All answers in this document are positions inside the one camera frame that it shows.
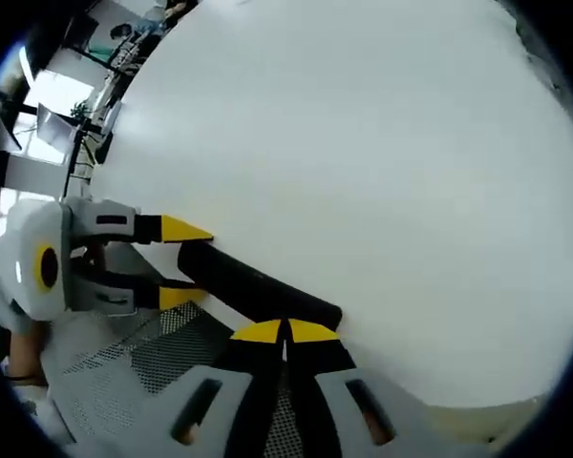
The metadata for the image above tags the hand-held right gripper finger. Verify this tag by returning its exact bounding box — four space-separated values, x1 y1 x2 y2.
71 266 206 316
74 199 215 247

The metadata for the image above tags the black remote control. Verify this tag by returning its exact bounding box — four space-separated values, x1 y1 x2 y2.
176 241 344 333

